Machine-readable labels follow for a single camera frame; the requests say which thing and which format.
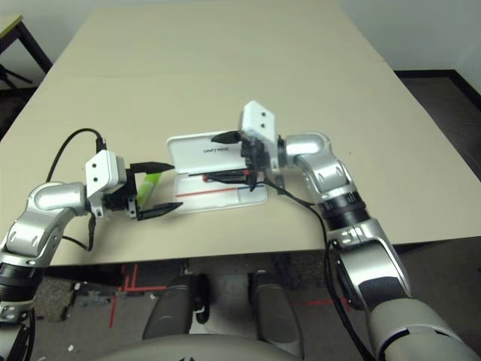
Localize grey robot torso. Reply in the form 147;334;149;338
93;332;298;361

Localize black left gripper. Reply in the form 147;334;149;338
103;161;184;221

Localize green highlighter marker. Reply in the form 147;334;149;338
135;171;165;208

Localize grey robot right leg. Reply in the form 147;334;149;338
247;269;304;356

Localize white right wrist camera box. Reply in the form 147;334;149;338
239;100;287;186

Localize white plastic pencil case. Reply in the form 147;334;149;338
166;129;270;216

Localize black tripod stand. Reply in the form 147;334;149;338
0;63;34;92

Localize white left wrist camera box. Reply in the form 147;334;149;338
84;150;127;220

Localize red and black marker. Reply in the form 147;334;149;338
201;168;252;184

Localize grey robot leg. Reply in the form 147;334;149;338
247;269;304;356
142;273;210;341

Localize grey robot left leg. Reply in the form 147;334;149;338
142;273;210;341

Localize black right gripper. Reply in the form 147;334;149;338
208;130;272;193

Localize wooden side table black legs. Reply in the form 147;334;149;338
0;14;53;78

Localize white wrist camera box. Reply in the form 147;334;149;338
84;150;127;220
239;100;287;186

